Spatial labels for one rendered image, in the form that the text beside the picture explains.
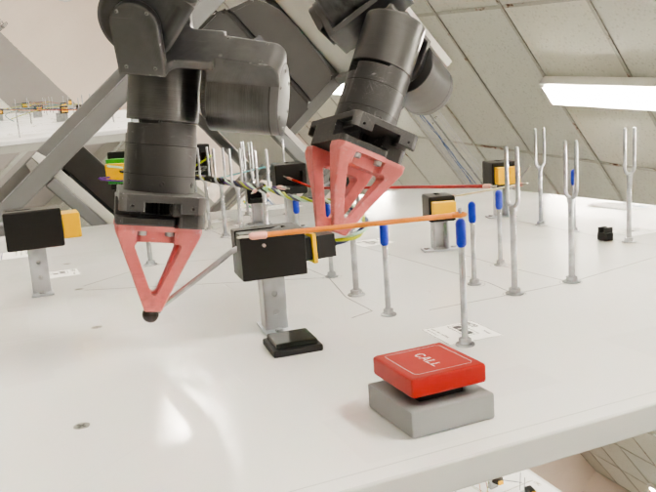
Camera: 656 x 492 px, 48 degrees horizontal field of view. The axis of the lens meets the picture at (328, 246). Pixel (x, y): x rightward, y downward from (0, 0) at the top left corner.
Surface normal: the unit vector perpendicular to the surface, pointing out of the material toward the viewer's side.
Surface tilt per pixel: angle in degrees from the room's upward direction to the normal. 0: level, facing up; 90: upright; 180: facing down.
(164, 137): 96
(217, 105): 123
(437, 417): 90
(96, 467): 49
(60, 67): 90
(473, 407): 90
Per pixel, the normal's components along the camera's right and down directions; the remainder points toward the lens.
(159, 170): 0.25, 0.14
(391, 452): -0.07, -0.98
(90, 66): 0.47, 0.21
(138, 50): -0.13, 0.67
